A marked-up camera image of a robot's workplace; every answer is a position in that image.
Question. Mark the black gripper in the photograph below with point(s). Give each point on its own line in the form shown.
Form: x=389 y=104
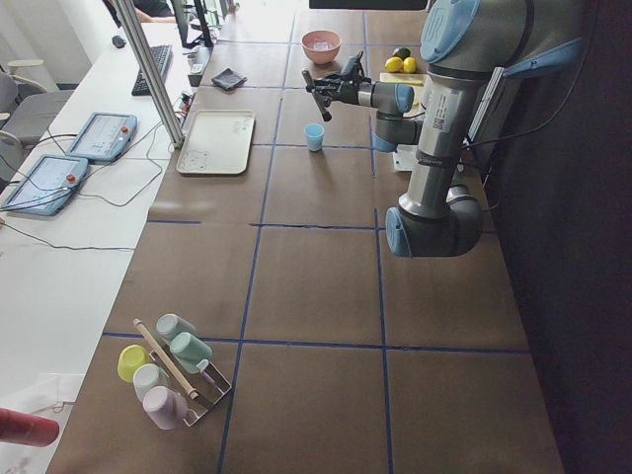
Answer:
x=347 y=93

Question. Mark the clear ice cubes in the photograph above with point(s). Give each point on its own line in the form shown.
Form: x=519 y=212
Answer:
x=321 y=45

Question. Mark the light blue plastic cup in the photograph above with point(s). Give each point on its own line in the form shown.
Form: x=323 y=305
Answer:
x=314 y=136

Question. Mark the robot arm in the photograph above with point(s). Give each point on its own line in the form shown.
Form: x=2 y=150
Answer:
x=462 y=43

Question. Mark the grey-blue inverted cup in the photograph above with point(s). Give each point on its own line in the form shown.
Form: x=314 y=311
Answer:
x=170 y=325

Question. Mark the mint green inverted cup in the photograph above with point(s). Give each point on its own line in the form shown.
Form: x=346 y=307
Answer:
x=189 y=351

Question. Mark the yellow inverted cup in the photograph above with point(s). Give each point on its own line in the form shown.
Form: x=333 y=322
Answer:
x=130 y=359

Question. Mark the pale green inverted cup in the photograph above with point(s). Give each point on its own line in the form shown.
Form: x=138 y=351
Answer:
x=147 y=377

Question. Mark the pink inverted cup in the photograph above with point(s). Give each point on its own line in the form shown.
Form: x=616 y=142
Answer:
x=165 y=407

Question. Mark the wooden cutting board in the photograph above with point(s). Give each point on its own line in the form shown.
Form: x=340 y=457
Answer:
x=415 y=79

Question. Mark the pink bowl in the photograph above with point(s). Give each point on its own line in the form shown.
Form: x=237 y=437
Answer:
x=321 y=57

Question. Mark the yellow lemon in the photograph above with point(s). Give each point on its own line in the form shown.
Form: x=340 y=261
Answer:
x=409 y=65
x=394 y=64

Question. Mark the green avocado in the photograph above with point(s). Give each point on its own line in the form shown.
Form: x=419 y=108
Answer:
x=402 y=52

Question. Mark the grey folded cloth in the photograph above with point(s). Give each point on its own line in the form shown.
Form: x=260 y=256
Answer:
x=228 y=80

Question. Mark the cream bear serving tray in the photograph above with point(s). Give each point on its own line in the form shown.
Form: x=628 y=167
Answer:
x=218 y=143

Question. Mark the blue teach pendant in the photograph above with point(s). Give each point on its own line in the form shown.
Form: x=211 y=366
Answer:
x=48 y=186
x=104 y=137

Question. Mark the red cylinder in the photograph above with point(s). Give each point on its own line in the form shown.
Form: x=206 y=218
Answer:
x=27 y=429

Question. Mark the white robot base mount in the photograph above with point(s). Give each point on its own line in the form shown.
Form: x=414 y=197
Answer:
x=404 y=161

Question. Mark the aluminium frame post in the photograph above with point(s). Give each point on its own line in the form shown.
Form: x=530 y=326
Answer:
x=140 y=46

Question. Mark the white wire cup rack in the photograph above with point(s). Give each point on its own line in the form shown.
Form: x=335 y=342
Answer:
x=208 y=388

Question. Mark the wooden rack handle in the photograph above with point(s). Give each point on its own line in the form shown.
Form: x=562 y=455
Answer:
x=167 y=361

